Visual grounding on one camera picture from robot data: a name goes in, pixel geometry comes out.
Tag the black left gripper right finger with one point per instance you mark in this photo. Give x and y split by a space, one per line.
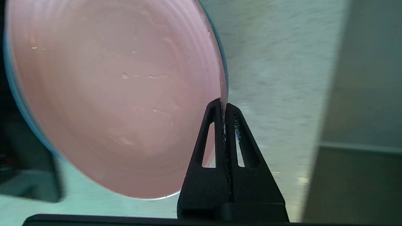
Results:
257 188

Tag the blue plate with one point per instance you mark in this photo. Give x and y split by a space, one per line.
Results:
19 94

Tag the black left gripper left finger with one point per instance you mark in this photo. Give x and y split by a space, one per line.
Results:
204 188

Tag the pink plate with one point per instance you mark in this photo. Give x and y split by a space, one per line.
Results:
119 94

